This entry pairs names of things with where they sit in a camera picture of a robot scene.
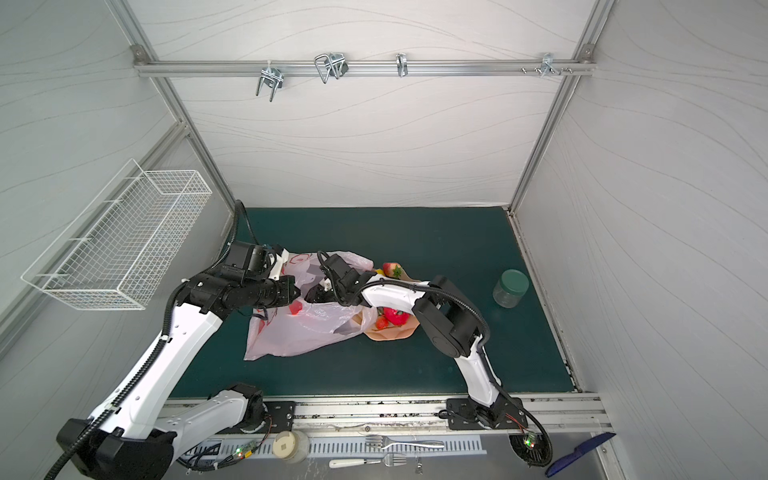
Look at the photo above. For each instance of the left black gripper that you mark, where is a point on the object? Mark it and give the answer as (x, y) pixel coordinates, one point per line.
(286, 296)

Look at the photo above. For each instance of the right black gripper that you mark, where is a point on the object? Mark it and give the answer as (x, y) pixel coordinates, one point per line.
(327, 288)

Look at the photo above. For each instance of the pink strawberry plastic bag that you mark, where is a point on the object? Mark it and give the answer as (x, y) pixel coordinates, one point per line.
(303, 327)

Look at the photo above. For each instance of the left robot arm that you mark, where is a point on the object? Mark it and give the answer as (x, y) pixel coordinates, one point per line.
(123, 437)

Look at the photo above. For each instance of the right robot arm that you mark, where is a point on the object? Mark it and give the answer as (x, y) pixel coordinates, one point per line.
(453, 325)

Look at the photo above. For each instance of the red peach front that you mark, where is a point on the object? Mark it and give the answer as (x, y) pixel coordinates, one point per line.
(381, 323)

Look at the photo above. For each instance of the red strawberry back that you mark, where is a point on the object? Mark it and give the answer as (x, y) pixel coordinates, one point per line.
(393, 270)

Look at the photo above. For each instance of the peach scalloped fruit plate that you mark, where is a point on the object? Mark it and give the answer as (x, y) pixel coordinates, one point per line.
(393, 332)

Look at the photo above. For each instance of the red dragon fruit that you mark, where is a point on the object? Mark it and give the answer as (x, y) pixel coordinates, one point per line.
(395, 317)

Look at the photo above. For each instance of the silver fork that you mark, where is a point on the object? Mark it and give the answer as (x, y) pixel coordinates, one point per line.
(384, 443)

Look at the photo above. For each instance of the green table mat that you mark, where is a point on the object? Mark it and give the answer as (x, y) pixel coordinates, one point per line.
(471, 247)

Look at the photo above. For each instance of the green lidded glass jar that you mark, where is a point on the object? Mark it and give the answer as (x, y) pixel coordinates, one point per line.
(510, 288)

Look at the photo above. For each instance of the metal hook clamp left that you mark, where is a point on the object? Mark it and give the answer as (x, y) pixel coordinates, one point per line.
(271, 79)

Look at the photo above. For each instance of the metal hook clamp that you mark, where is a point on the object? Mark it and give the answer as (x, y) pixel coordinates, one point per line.
(271, 79)
(331, 65)

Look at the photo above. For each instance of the metal hook clamp middle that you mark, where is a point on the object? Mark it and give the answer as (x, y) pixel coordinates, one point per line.
(331, 65)

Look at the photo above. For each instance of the black round fan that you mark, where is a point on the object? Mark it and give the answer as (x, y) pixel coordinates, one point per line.
(534, 449)

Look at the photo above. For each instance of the blue plastic tool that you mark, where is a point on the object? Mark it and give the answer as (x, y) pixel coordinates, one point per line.
(578, 452)

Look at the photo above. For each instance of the metal bolt clamp right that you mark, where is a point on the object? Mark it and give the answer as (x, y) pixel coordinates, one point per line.
(548, 66)

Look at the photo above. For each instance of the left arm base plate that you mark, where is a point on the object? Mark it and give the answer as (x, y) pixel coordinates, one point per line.
(269, 416)

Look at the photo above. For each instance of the white wire basket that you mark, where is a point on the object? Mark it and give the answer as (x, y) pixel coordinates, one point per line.
(114, 254)

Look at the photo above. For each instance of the white handled fork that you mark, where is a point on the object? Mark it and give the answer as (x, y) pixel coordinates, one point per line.
(388, 460)

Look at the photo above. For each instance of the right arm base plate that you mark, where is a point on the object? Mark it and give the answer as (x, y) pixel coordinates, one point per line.
(463, 413)

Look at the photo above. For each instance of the metal ring clamp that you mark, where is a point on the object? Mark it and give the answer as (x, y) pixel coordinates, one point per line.
(401, 65)

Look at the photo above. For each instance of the aluminium cross rail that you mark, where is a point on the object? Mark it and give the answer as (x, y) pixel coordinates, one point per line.
(357, 68)

